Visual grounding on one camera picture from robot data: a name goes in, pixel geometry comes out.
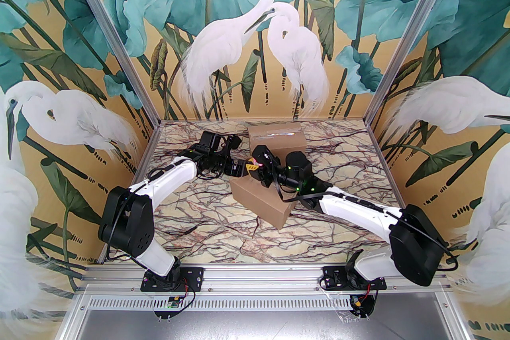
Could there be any left aluminium frame post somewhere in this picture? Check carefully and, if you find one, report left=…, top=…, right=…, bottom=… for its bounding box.
left=52, top=0, right=161, bottom=124

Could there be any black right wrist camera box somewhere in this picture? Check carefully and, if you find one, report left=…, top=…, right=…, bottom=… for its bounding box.
left=253, top=145, right=275, bottom=163

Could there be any left power connector with wires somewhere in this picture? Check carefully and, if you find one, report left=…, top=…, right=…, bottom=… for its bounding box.
left=154, top=278, right=196, bottom=319

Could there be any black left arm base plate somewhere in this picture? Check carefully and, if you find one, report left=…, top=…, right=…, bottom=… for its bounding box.
left=141, top=267, right=204, bottom=292

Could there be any brown cardboard box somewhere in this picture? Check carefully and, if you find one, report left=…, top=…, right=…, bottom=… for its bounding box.
left=248, top=126, right=306, bottom=165
left=230, top=175, right=294, bottom=230

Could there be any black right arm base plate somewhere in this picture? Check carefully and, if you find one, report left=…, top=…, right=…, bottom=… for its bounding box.
left=321, top=266, right=388, bottom=291

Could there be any grey metal sheet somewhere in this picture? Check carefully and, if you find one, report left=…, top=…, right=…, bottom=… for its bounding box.
left=60, top=309, right=467, bottom=340

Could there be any aluminium frame post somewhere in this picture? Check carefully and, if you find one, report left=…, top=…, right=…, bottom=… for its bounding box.
left=366, top=0, right=471, bottom=124
left=52, top=0, right=161, bottom=124

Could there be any right power connector with wires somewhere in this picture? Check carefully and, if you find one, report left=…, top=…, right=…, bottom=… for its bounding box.
left=347, top=283, right=377, bottom=318

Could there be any power connector with wires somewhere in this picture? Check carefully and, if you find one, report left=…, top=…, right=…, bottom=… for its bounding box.
left=347, top=283, right=377, bottom=318
left=154, top=278, right=196, bottom=319

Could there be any aluminium frame rail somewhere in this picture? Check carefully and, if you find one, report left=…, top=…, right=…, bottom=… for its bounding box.
left=82, top=266, right=446, bottom=294

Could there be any right aluminium frame post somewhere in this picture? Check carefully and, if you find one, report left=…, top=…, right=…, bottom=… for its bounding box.
left=366, top=0, right=471, bottom=124

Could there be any perforated metal strip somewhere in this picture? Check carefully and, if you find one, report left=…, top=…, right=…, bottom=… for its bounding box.
left=78, top=295, right=457, bottom=311

